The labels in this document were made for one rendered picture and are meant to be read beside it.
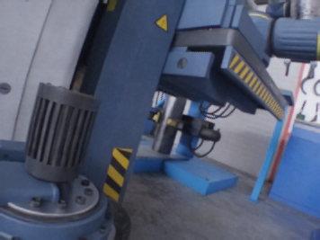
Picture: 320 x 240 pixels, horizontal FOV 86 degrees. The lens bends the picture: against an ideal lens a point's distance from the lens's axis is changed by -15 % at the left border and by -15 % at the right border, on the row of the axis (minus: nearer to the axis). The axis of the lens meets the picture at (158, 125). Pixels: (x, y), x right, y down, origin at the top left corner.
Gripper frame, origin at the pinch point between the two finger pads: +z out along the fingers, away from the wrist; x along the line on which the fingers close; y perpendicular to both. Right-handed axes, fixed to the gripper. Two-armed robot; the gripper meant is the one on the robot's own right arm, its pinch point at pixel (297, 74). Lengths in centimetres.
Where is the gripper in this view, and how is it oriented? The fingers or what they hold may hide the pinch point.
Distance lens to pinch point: 140.8
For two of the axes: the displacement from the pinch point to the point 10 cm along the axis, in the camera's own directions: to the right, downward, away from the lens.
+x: 6.6, 2.5, -7.1
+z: -2.9, 9.5, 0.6
